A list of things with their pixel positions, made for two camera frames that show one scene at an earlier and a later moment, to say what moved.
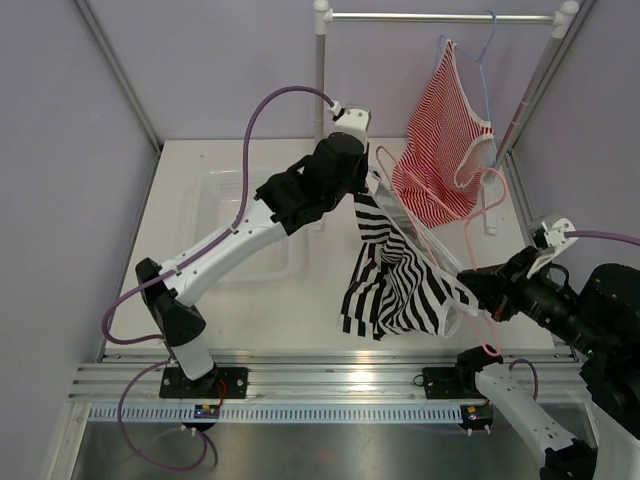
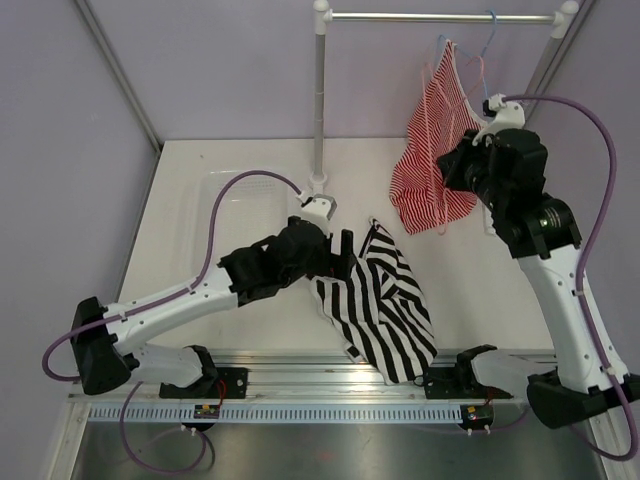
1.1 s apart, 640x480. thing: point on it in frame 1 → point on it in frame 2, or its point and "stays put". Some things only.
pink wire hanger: x=486 y=186 → x=447 y=138
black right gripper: x=501 y=286 → x=453 y=162
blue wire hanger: x=479 y=59 stays put
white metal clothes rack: x=563 y=20 stays put
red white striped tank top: x=445 y=120 stays put
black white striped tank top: x=403 y=280 → x=377 y=306
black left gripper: x=358 y=183 → x=339 y=265
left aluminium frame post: x=120 y=73 stays put
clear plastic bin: x=219 y=204 stays put
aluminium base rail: x=323 y=373 stays put
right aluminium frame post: x=583 y=12 stays put
